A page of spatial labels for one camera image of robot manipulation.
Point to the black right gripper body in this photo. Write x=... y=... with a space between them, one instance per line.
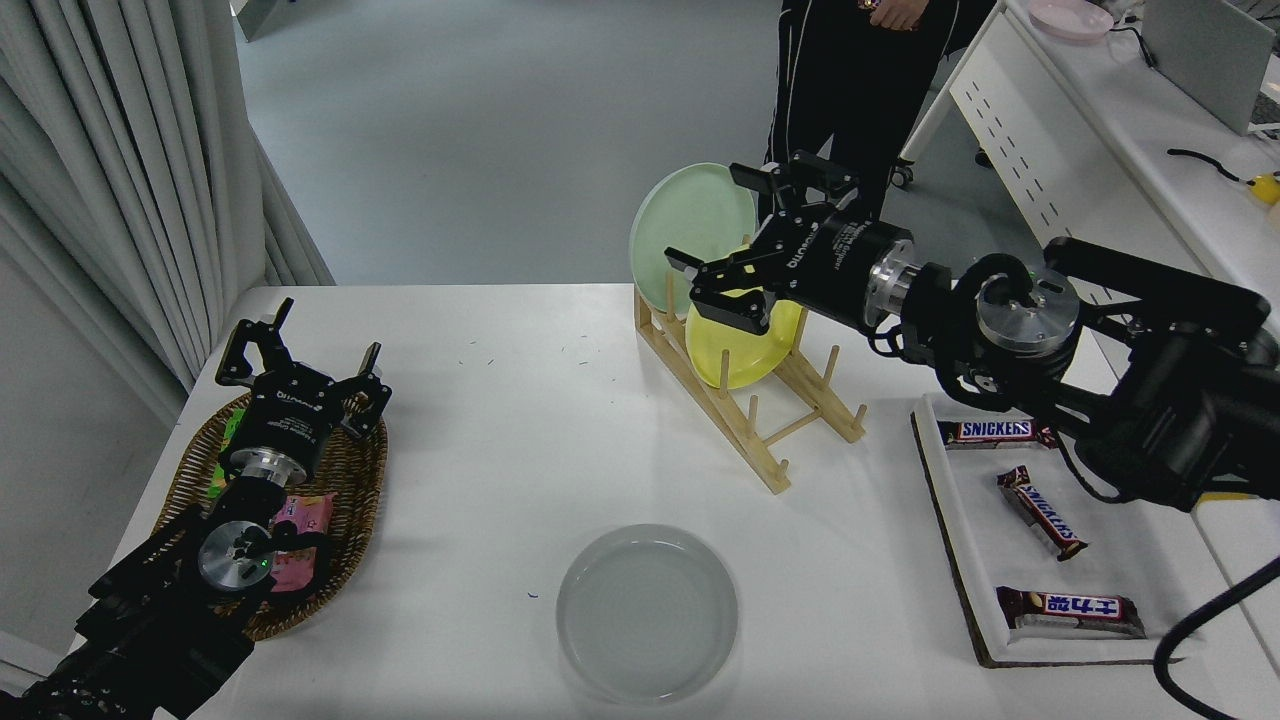
x=825 y=260

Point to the brown wicker basket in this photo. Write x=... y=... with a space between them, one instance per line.
x=350 y=500

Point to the yellow plug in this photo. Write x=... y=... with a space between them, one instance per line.
x=1266 y=188

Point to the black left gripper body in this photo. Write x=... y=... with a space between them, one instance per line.
x=292 y=415

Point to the person's hand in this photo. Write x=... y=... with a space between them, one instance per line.
x=900 y=12

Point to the white desk on casters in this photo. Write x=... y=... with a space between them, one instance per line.
x=1050 y=150

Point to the Snickers bar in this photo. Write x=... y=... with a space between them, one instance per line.
x=1040 y=512
x=995 y=432

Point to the pale green plate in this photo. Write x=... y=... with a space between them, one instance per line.
x=680 y=225

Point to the wooden plate rack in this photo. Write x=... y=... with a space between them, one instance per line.
x=762 y=462

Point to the person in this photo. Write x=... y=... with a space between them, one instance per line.
x=860 y=90

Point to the pink snack packet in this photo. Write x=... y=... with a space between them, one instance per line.
x=305 y=512

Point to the pink plate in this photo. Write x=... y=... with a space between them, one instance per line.
x=1070 y=18

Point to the green snack packet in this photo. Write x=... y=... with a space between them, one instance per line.
x=231 y=428

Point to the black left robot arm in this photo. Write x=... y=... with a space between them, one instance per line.
x=150 y=620

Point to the grey cabinet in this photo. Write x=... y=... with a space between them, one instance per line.
x=255 y=15

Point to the yellow plate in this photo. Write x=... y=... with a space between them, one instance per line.
x=740 y=362

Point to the grey curtain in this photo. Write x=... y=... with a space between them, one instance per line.
x=100 y=150

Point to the chocolate bar with Chinese print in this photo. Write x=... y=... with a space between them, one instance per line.
x=1070 y=608

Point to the grey plate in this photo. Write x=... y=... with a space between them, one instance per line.
x=645 y=615

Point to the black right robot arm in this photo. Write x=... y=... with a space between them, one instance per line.
x=1180 y=400

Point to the white tray with cork base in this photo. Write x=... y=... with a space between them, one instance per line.
x=960 y=520

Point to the grey laptop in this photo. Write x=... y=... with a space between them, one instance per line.
x=1210 y=50

